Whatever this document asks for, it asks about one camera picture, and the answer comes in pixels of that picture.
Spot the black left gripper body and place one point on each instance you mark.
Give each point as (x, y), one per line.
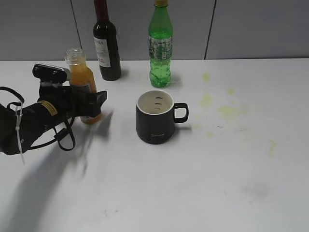
(57, 103)

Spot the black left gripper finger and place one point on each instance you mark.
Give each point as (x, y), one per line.
(92, 103)

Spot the orange juice bottle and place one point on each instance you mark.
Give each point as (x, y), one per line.
(82, 80)

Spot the black mug white interior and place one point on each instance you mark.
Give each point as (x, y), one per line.
(156, 116)

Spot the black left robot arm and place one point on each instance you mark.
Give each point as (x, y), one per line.
(21, 126)

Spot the white zip tie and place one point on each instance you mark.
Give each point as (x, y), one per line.
(18, 114)

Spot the dark red wine bottle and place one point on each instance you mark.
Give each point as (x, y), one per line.
(105, 39)

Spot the green soda bottle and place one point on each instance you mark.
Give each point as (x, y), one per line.
(160, 33)

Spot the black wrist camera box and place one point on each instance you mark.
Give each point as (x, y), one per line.
(51, 74)

